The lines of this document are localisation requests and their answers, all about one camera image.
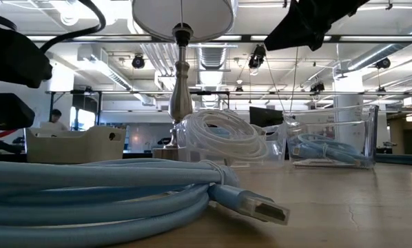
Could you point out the white plastic bin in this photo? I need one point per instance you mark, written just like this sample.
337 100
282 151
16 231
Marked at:
71 148

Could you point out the black metal workstation frame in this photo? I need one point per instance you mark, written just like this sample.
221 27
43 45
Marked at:
99 103

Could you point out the clear glass container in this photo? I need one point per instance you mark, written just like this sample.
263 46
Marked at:
368 137

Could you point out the silver ventilation duct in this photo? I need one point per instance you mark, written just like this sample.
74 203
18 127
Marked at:
381 51

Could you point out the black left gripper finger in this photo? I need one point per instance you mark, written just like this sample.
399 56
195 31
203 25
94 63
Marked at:
6 112

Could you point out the clear plastic bin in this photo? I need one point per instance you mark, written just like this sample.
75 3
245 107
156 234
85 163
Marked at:
278 151

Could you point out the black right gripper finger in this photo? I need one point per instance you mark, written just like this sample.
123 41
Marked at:
318 41
295 27

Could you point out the person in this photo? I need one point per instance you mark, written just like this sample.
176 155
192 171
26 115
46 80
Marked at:
56 115

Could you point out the black computer monitor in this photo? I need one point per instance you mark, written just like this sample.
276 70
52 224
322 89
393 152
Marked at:
266 117

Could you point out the table lamp with silver stem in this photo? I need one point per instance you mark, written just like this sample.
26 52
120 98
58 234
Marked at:
180 96

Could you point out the black ceiling spotlight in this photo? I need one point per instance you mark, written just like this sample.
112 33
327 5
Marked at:
383 63
257 55
317 87
138 61

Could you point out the white round column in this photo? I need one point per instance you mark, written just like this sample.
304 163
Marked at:
349 89

